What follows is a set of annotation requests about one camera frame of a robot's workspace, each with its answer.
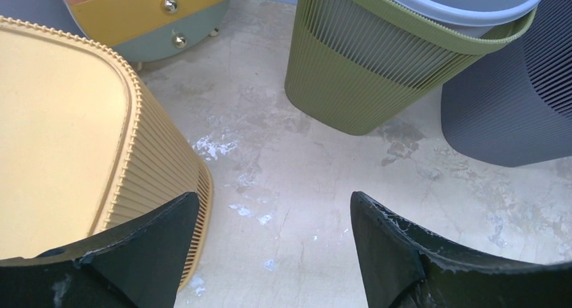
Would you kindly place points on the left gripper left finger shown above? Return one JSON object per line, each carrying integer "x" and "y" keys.
{"x": 136, "y": 264}

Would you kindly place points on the olive green waste bin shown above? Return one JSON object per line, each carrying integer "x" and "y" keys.
{"x": 354, "y": 64}

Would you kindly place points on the dark grey mesh waste bin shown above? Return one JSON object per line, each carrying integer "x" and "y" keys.
{"x": 513, "y": 107}

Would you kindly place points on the yellow ribbed waste bin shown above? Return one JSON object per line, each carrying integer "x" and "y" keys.
{"x": 85, "y": 146}

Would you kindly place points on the light grey round bin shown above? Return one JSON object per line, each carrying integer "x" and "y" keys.
{"x": 472, "y": 15}

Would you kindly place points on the multicolour round drawer cabinet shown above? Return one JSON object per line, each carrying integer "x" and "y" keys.
{"x": 143, "y": 31}

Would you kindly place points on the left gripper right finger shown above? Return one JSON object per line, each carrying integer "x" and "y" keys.
{"x": 406, "y": 265}

